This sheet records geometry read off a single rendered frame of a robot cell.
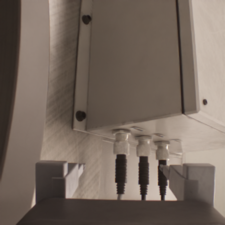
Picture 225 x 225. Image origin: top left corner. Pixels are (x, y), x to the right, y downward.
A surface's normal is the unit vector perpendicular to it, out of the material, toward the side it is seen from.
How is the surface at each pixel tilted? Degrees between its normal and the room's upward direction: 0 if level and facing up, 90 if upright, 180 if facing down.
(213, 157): 180
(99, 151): 90
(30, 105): 90
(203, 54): 90
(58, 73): 90
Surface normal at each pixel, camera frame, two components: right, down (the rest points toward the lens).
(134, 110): -0.65, -0.22
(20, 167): 0.76, -0.16
